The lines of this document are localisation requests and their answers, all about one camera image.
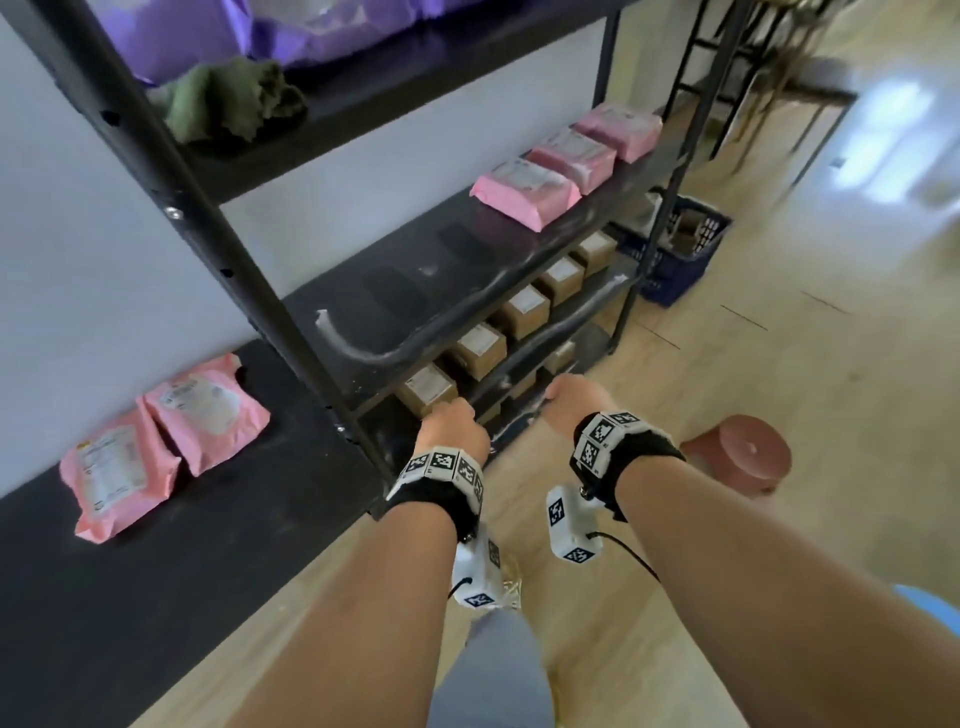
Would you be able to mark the person's left hand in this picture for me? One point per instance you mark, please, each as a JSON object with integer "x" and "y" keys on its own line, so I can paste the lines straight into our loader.
{"x": 457, "y": 431}

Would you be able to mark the person's right hand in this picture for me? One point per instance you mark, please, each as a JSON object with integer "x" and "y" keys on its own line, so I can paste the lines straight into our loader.
{"x": 577, "y": 401}

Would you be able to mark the group of brown cardboard boxes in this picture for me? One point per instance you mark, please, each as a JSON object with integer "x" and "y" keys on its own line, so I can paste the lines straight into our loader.
{"x": 480, "y": 349}

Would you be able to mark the dark metal shelf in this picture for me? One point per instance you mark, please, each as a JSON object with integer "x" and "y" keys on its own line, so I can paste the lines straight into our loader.
{"x": 202, "y": 240}

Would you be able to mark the green and pink cleaning cloth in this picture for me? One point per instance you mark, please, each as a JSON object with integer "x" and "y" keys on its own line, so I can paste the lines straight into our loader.
{"x": 225, "y": 97}

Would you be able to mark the purple plastic package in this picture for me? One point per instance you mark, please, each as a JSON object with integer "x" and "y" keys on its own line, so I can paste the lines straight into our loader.
{"x": 337, "y": 26}
{"x": 172, "y": 34}

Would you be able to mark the person's left forearm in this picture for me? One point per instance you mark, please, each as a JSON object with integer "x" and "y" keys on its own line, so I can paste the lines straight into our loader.
{"x": 352, "y": 637}

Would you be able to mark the person's right forearm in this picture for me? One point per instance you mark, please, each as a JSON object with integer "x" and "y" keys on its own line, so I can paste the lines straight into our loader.
{"x": 772, "y": 600}

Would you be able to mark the person's yellow-green shoe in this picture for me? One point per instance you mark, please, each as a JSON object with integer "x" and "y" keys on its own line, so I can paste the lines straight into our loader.
{"x": 512, "y": 585}

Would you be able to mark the person's blue jeans leg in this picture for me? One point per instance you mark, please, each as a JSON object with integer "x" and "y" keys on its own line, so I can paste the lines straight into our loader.
{"x": 495, "y": 675}
{"x": 934, "y": 604}

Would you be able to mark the black marker wristband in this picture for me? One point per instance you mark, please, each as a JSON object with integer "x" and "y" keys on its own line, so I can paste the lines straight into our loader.
{"x": 431, "y": 487}
{"x": 637, "y": 454}

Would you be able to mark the white marker cube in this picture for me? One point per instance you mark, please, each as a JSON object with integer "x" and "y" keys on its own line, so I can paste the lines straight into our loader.
{"x": 570, "y": 525}

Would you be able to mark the pink plastic stool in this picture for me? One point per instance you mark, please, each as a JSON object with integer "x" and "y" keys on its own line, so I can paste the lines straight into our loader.
{"x": 742, "y": 450}

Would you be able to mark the blue plastic crate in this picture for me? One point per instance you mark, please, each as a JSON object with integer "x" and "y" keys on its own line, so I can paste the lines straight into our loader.
{"x": 690, "y": 262}

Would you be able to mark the black low table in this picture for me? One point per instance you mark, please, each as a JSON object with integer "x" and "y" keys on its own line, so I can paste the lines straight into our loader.
{"x": 150, "y": 615}

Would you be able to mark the wooden chair with grey seat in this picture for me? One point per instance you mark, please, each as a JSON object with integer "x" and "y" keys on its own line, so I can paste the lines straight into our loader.
{"x": 817, "y": 82}

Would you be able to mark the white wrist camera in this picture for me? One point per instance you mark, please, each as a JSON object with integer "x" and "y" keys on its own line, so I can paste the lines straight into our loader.
{"x": 476, "y": 570}

